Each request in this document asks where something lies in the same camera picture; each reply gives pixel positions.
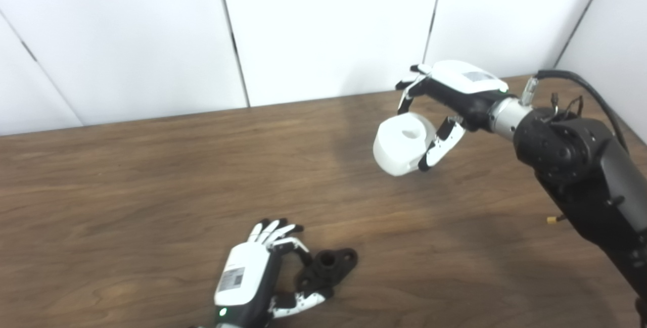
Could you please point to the small yellow connector plug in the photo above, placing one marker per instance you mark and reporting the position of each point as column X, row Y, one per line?
column 552, row 220

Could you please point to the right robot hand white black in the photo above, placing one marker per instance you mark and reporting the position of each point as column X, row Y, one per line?
column 460, row 88

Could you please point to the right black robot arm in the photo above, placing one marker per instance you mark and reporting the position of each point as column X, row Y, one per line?
column 581, row 166

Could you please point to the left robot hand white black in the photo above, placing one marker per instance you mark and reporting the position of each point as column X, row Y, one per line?
column 240, row 277

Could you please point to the black flanged holder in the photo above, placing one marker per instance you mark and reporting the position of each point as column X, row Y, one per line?
column 336, row 267

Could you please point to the round white piece with holes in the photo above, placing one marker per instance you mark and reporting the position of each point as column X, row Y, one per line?
column 397, row 148

